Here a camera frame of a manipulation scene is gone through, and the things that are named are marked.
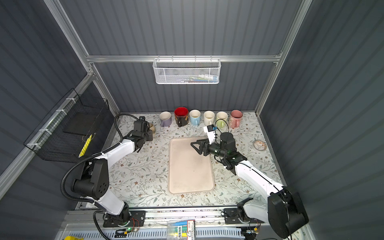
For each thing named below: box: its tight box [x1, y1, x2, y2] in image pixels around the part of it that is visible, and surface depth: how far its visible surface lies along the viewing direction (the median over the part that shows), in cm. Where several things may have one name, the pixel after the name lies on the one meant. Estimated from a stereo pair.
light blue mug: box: [189, 109, 201, 126], surface depth 108 cm
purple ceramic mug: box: [159, 111, 172, 127], surface depth 111 cm
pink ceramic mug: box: [230, 109, 243, 128], surface depth 107 cm
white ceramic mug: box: [203, 110, 215, 126], surface depth 108 cm
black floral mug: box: [174, 106, 189, 128], surface depth 108 cm
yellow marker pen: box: [78, 134, 93, 158], surface depth 71 cm
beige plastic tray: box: [168, 137, 214, 194], surface depth 92 cm
